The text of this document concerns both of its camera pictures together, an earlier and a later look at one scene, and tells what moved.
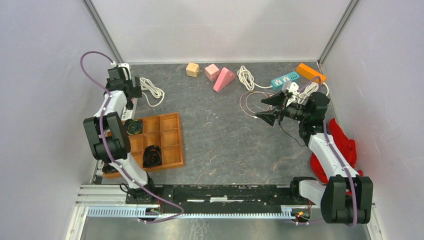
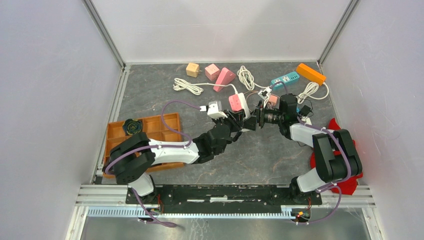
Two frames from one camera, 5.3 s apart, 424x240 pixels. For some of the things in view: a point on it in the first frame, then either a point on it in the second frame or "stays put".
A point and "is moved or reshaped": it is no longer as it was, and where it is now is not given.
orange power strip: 310,72 stays put
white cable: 146,85 -> 181,84
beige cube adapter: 193,69 stays put
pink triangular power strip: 225,77 stays put
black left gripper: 135,92 -> 236,120
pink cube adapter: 212,72 stays put
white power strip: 128,114 is moved or reshaped
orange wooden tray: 163,131 stays put
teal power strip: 276,84 stays put
